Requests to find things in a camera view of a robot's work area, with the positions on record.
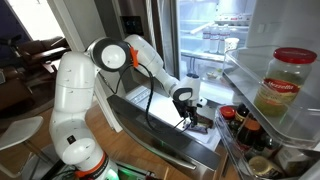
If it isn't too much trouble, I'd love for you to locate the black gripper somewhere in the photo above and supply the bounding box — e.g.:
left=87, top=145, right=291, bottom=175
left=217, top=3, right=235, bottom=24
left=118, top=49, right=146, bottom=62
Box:
left=173, top=98, right=207, bottom=130

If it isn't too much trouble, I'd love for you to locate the red burrito food pack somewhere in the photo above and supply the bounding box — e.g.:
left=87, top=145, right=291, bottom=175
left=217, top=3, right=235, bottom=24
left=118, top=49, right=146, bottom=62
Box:
left=197, top=115, right=213, bottom=128

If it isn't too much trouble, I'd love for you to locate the white blue food pack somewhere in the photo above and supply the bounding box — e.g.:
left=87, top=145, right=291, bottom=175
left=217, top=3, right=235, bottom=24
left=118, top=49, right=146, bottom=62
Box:
left=183, top=123, right=208, bottom=134

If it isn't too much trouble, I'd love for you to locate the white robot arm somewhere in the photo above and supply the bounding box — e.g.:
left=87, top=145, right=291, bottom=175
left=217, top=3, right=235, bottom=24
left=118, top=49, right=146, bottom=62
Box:
left=49, top=35, right=206, bottom=180

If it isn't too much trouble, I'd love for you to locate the stainless steel fridge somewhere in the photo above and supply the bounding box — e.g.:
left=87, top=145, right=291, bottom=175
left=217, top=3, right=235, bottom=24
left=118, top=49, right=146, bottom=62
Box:
left=94, top=0, right=320, bottom=111

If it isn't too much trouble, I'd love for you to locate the red cap sauce bottle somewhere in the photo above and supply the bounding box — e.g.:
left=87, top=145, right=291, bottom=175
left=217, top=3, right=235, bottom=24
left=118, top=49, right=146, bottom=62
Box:
left=220, top=106, right=235, bottom=123

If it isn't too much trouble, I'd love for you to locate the dark soy sauce bottle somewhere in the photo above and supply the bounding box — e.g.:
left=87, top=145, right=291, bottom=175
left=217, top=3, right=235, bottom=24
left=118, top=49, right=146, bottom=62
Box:
left=229, top=103, right=249, bottom=131

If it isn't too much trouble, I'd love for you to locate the open freezer drawer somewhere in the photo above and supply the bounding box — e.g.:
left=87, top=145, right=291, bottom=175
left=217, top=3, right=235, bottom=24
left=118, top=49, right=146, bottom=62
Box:
left=107, top=86, right=221, bottom=180

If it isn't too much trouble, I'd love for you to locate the orange cap dark bottle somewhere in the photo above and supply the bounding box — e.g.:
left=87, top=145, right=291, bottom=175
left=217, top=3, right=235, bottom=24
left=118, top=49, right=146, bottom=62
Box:
left=237, top=118, right=261, bottom=151

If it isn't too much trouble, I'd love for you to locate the clear lower door bin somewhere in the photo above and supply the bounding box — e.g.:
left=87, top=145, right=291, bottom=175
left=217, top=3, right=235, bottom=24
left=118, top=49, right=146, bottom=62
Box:
left=215, top=105, right=319, bottom=180

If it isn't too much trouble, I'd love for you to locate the clear door bin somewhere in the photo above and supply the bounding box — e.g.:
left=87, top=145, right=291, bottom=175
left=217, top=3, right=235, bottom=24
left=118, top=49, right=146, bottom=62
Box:
left=223, top=46, right=320, bottom=151
left=215, top=105, right=319, bottom=180

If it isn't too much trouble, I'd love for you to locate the yellow lid jar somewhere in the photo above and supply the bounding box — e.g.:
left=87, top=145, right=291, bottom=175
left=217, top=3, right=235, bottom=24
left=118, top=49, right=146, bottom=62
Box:
left=249, top=156, right=284, bottom=179

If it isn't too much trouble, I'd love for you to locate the white paper cup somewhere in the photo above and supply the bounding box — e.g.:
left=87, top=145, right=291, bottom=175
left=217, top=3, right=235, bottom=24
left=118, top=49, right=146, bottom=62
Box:
left=224, top=38, right=239, bottom=52

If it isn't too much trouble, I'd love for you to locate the water bottle left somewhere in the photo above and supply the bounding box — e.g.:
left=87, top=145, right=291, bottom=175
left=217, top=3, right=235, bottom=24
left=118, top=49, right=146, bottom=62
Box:
left=202, top=27, right=211, bottom=52

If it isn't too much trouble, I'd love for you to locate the water bottle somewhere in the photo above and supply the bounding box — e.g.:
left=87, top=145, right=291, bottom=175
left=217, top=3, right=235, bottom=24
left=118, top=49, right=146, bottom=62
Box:
left=218, top=24, right=230, bottom=54
left=202, top=27, right=211, bottom=52
left=210, top=24, right=219, bottom=53

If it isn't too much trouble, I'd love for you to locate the water bottle middle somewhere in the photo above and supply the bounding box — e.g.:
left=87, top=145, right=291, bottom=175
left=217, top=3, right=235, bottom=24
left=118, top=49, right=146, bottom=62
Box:
left=210, top=24, right=219, bottom=53

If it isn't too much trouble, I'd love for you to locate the water bottle right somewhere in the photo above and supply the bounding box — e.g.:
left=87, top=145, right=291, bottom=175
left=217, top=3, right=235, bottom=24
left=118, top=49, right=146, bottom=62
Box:
left=218, top=24, right=230, bottom=54

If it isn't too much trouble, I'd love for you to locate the clear upper door bin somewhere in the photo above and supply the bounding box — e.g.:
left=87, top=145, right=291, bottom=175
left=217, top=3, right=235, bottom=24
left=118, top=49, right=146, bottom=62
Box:
left=223, top=46, right=320, bottom=151

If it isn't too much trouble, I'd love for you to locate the pesto jar red lid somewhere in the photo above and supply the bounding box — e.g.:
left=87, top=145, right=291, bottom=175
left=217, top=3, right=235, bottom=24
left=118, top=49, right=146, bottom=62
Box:
left=254, top=47, right=317, bottom=117

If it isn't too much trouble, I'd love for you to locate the brown leather couch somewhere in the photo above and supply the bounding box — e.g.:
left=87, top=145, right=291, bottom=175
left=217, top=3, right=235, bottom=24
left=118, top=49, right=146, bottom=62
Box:
left=17, top=36, right=70, bottom=71

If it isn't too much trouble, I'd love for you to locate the white chair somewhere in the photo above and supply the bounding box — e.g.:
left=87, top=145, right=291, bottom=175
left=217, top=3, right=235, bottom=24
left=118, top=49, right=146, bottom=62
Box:
left=0, top=115, right=45, bottom=179

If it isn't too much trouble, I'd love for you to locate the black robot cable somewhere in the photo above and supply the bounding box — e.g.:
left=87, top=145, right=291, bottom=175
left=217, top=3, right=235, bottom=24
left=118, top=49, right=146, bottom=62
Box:
left=99, top=41, right=193, bottom=134

